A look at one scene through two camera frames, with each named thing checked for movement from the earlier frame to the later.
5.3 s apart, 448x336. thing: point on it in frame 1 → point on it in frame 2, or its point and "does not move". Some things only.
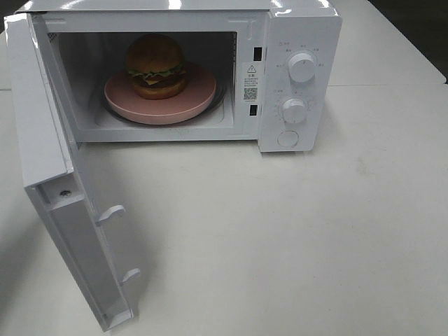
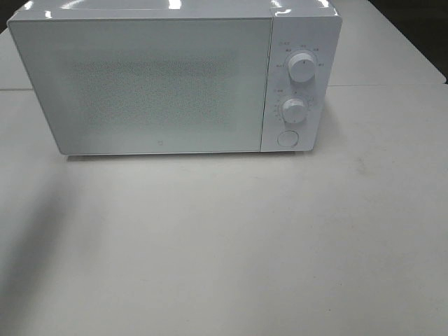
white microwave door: [49, 176] → [129, 85]
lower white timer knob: [294, 110] does not move
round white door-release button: [288, 138] does not move
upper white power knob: [302, 67] does not move
